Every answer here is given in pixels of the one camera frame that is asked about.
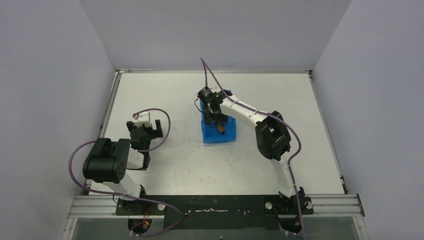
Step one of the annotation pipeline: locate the orange handled screwdriver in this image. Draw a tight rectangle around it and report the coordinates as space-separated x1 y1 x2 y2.
215 122 225 134

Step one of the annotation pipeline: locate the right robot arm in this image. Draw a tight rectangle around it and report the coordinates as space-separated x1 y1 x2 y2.
197 86 314 215

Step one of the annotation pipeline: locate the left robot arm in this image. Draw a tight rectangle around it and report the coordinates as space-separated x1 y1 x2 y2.
82 119 164 202

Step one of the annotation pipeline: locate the blue plastic bin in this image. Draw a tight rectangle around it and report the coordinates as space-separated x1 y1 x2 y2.
198 90 237 144

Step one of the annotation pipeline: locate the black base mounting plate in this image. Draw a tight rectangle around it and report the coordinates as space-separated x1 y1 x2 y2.
115 194 314 234

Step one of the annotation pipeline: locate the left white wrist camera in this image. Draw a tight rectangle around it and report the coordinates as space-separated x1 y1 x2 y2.
132 111 151 126

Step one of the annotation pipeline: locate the aluminium frame rail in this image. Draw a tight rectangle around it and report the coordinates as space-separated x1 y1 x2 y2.
68 194 365 219

